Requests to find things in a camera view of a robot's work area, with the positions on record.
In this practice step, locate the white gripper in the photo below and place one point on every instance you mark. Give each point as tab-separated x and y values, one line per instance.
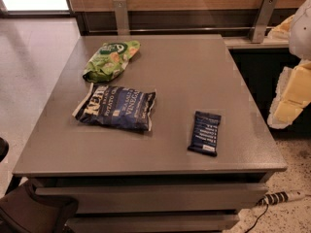
301	33

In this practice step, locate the green rice chip bag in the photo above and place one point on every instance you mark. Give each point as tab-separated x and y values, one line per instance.
110	61

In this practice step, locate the blue kettle potato chip bag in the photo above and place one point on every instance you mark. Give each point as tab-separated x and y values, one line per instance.
117	107

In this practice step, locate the dark blue snack bar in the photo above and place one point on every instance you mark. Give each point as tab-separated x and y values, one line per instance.
205	133

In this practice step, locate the white power strip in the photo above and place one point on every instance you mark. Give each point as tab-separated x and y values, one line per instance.
281	197

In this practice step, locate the upper grey drawer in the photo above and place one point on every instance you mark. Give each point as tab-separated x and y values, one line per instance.
161	198

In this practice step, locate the grey drawer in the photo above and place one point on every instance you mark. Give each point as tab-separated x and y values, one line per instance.
153	224
161	198

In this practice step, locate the lower grey drawer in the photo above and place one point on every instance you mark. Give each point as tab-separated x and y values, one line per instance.
153	224

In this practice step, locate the black round object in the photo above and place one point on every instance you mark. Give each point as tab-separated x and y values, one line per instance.
4	148

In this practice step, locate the dark chair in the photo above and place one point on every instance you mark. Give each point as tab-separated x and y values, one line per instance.
24	211

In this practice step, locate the right metal bracket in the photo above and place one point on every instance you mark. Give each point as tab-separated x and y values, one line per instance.
265	11

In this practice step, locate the metal bracket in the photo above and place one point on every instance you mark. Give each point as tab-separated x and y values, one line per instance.
121	16
265	11

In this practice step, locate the left metal bracket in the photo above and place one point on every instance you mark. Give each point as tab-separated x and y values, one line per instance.
121	16

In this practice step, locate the metal rail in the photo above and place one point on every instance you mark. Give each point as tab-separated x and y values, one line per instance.
161	31

